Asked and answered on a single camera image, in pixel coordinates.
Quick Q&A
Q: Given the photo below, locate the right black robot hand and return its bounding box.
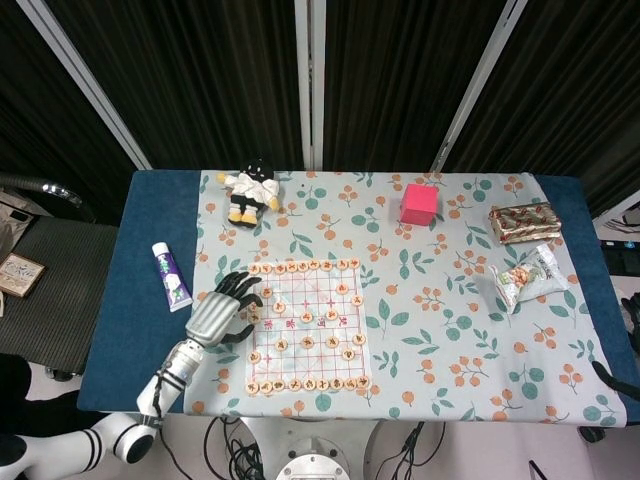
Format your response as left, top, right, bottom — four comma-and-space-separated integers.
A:
592, 360, 640, 401

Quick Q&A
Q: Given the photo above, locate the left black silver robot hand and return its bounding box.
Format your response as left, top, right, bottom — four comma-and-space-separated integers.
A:
184, 270, 265, 348

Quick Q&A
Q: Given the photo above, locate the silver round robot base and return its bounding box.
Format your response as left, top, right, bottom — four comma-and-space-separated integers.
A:
275, 434, 362, 480

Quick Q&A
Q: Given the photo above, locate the Chinese chess board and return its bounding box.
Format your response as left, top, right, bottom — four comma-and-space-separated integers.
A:
247, 259, 374, 396

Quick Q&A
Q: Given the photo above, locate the purple white toothpaste tube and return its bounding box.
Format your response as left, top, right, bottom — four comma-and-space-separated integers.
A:
151, 241, 194, 314

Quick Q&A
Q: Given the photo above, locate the blue velvet table cover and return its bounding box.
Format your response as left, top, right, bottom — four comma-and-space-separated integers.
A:
77, 169, 640, 426

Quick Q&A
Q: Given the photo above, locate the black white plush toy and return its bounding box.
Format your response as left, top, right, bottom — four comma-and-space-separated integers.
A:
216, 157, 281, 230

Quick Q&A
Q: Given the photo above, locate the white nut snack bag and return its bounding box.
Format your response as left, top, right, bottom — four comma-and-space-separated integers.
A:
488, 244, 579, 315

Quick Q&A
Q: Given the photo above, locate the black mesh office chair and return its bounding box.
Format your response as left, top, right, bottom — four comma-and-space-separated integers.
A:
0, 172, 121, 384

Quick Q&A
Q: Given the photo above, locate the gold red snack package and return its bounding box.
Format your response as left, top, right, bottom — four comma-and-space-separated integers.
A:
488, 201, 562, 246

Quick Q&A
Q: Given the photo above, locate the floral fruit print tablecloth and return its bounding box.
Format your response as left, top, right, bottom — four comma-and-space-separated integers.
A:
184, 169, 626, 429

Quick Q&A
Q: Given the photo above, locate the pink cube box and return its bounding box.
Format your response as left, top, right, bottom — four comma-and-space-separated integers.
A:
399, 183, 441, 227

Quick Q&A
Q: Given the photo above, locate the black cable bundle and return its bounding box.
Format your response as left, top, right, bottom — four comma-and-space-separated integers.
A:
207, 414, 264, 480
374, 420, 447, 480

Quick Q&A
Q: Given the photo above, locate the small wooden picture frame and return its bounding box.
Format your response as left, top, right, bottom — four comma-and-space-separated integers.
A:
0, 252, 47, 300

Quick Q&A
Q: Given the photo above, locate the white metal frame post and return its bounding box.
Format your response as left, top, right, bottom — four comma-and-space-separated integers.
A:
433, 0, 530, 174
293, 0, 327, 171
14, 0, 153, 171

